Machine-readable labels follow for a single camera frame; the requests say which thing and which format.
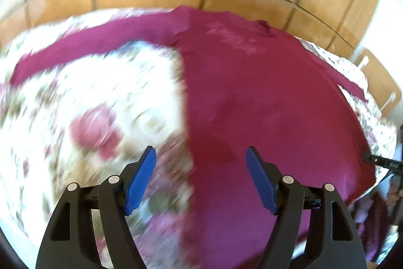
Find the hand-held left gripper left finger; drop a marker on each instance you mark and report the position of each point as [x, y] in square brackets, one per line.
[141, 177]

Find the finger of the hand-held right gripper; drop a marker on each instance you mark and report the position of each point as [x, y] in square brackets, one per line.
[377, 160]

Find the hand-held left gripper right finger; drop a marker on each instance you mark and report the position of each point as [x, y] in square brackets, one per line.
[261, 177]

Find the magenta long-sleeved sweater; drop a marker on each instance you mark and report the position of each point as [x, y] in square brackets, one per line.
[252, 92]

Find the floral bedspread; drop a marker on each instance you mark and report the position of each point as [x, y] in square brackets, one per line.
[94, 92]

